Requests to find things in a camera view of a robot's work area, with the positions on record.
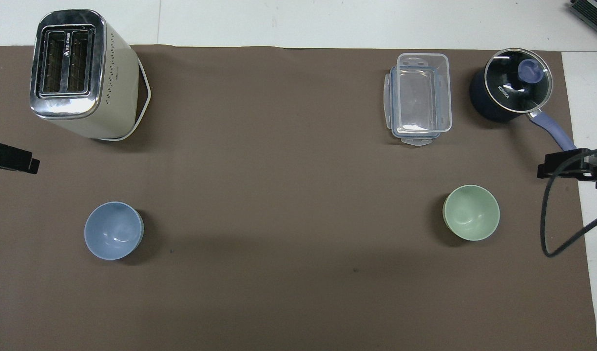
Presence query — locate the green bowl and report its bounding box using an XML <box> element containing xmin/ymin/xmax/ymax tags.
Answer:
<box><xmin>443</xmin><ymin>184</ymin><xmax>501</xmax><ymax>241</ymax></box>

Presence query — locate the blue bowl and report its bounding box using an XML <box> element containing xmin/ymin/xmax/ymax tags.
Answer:
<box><xmin>84</xmin><ymin>201</ymin><xmax>145</xmax><ymax>261</ymax></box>

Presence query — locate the clear plastic container lid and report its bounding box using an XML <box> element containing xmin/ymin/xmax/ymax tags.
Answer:
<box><xmin>384</xmin><ymin>67</ymin><xmax>448</xmax><ymax>148</ymax></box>

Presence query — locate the clear plastic food container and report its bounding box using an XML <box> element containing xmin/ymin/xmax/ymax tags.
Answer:
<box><xmin>396</xmin><ymin>53</ymin><xmax>453</xmax><ymax>134</ymax></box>

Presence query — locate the dark blue saucepan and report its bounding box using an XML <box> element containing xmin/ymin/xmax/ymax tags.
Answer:
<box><xmin>469</xmin><ymin>62</ymin><xmax>578</xmax><ymax>151</ymax></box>

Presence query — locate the cream and chrome toaster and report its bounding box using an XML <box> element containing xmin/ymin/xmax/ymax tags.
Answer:
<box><xmin>30</xmin><ymin>9</ymin><xmax>140</xmax><ymax>140</ymax></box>

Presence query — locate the glass pot lid blue knob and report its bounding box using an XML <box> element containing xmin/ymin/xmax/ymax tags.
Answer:
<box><xmin>484</xmin><ymin>48</ymin><xmax>553</xmax><ymax>114</ymax></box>

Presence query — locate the dark grey ribbed device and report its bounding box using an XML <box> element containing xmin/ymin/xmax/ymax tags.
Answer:
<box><xmin>570</xmin><ymin>0</ymin><xmax>597</xmax><ymax>29</ymax></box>

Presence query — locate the white toaster cord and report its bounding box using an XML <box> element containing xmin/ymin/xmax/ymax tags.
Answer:
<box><xmin>95</xmin><ymin>58</ymin><xmax>152</xmax><ymax>142</ymax></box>

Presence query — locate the black cable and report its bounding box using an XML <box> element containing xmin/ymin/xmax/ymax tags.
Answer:
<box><xmin>542</xmin><ymin>149</ymin><xmax>597</xmax><ymax>258</ymax></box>

